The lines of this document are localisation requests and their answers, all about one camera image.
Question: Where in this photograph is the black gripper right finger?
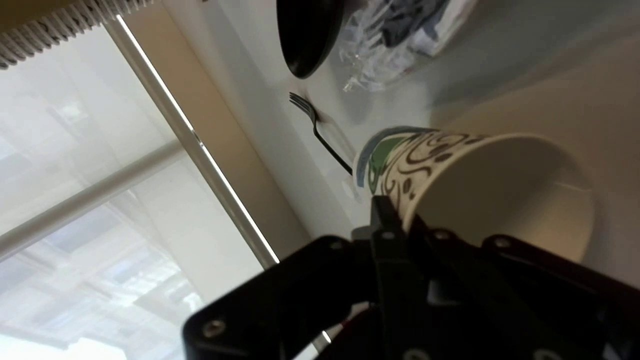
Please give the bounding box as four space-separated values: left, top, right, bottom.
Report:
408 217 640 360

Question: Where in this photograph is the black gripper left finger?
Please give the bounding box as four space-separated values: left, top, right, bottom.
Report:
181 195 428 360

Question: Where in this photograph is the small patterned paper coffee cup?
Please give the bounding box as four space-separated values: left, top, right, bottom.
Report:
353 127 595 267

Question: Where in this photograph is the black plastic fork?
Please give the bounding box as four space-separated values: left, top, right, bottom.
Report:
287 90 353 179

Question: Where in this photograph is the window with white blind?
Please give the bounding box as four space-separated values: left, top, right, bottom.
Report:
0 17 283 360

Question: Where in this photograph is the black plastic serving spoon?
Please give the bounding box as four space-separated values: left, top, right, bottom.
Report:
276 0 349 81

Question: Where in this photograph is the clear wrapped cutlery packet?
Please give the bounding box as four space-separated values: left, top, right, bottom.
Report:
338 0 481 94

